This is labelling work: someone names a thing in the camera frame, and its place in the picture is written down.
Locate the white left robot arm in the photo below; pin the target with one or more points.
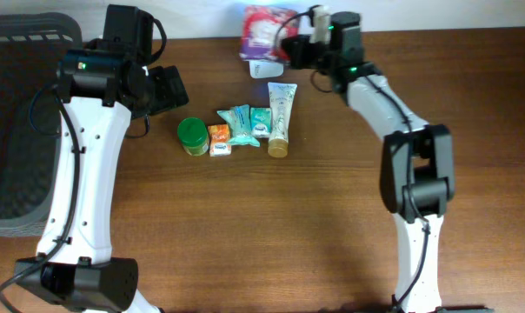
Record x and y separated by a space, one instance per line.
99 90

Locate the green lidded jar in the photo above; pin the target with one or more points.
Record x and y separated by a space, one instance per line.
193 135

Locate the purple red Carefree pad pack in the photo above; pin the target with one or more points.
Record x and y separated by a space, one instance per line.
262 30

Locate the grey plastic basket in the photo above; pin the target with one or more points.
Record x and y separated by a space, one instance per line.
30 47

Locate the small teal tissue pack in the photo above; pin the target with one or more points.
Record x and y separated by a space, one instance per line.
260 122

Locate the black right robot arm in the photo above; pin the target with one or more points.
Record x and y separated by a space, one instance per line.
417 178

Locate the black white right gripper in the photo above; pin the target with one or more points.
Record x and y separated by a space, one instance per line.
295 52

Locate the teal wet wipes pack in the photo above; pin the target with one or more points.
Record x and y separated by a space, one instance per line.
238 120

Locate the white Pantene tube gold cap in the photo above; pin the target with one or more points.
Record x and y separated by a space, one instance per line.
281 98

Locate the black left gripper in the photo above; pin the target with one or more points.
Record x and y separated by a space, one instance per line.
168 91

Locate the orange tissue pack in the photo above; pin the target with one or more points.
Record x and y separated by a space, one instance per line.
219 140

